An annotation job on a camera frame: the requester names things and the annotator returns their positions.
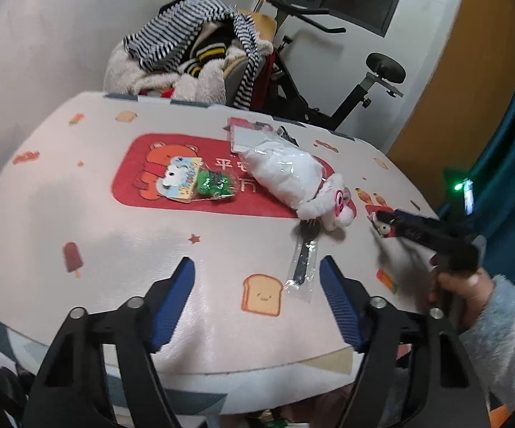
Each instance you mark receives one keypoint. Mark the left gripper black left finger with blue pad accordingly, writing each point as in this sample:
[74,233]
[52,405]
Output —
[70,389]

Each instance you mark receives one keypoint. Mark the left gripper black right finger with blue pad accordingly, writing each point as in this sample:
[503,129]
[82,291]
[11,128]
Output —
[443,389]

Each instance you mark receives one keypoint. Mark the white pink plush toy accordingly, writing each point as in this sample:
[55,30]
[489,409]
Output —
[330,206]

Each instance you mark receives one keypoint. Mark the black fork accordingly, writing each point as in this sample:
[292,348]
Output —
[302,270]

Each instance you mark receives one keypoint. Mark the white plastic bag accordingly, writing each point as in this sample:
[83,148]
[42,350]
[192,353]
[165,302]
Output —
[289,173]

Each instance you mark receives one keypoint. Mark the person's right hand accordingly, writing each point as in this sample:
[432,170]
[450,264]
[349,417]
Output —
[474,288]

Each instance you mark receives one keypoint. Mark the black tracker with green light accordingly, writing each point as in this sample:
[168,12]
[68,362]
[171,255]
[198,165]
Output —
[460,197]

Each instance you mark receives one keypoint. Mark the light blue fleece sleeve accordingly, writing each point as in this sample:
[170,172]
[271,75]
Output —
[490,343]

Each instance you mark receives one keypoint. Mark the wooden door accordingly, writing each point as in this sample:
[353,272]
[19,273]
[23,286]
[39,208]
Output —
[465,100]

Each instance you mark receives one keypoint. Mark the geometric pattern folding table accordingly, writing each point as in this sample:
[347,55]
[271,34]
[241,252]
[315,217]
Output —
[195,383]

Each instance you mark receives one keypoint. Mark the black exercise bike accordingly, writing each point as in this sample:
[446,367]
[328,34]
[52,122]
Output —
[382,70]

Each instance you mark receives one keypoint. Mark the cartoon snack packet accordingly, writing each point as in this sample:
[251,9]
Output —
[190,179]

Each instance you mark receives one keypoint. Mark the pile of striped clothes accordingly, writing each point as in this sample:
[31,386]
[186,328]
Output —
[195,51]

